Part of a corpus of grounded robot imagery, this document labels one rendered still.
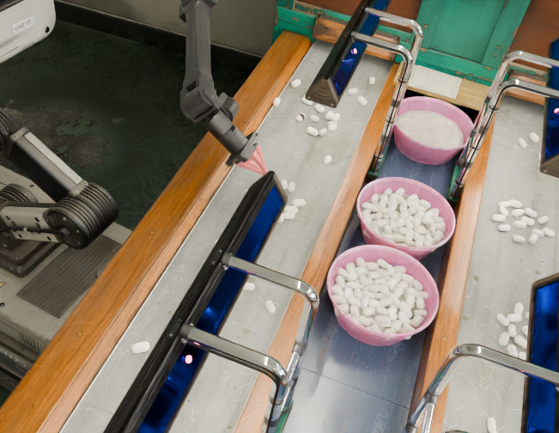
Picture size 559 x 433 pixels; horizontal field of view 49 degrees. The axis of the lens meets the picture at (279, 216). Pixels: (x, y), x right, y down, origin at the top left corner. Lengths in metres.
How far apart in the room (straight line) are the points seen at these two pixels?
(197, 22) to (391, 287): 0.84
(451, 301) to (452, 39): 1.02
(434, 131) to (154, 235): 0.98
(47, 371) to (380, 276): 0.78
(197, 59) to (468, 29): 0.99
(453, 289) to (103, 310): 0.81
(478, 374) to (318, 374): 0.35
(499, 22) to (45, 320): 1.63
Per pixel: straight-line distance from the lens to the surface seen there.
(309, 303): 0.99
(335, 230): 1.56
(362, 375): 1.43
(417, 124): 2.04
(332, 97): 1.46
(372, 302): 1.46
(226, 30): 3.40
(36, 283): 1.81
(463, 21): 2.19
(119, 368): 1.32
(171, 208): 1.56
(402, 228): 1.65
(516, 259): 1.71
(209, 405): 1.28
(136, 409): 0.86
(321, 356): 1.44
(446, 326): 1.46
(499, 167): 1.98
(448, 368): 1.03
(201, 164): 1.68
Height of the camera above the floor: 1.88
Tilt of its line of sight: 46 degrees down
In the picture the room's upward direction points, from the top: 10 degrees clockwise
